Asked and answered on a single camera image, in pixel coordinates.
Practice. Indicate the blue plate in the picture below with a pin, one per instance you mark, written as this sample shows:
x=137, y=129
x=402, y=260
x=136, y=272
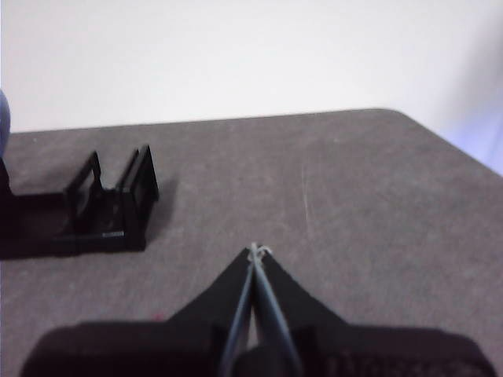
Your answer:
x=3, y=121

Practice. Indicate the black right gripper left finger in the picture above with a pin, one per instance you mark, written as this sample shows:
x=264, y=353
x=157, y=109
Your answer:
x=157, y=349

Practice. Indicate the black plate rack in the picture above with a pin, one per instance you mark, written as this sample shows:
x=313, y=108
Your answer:
x=98, y=220

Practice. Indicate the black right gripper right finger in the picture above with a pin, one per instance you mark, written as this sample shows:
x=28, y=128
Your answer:
x=373, y=353

